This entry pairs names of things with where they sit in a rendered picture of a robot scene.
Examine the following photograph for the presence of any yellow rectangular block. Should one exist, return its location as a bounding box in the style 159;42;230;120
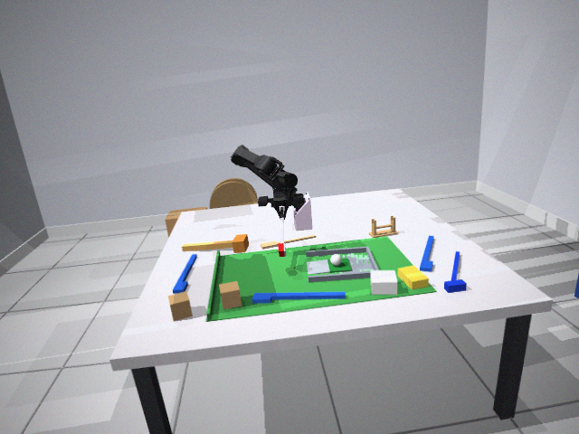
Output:
398;266;429;289

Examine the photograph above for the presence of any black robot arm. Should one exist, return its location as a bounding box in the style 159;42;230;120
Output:
231;145;298;207

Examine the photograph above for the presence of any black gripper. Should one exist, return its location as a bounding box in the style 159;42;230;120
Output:
258;184;304;220

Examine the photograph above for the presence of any green flat mat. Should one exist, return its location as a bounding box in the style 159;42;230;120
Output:
206;236;437;322

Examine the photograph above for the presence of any white golf ball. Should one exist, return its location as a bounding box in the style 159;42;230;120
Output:
330;254;342;266

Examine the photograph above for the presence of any brown cube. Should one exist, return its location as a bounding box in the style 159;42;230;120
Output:
219;281;242;309
168;291;193;322

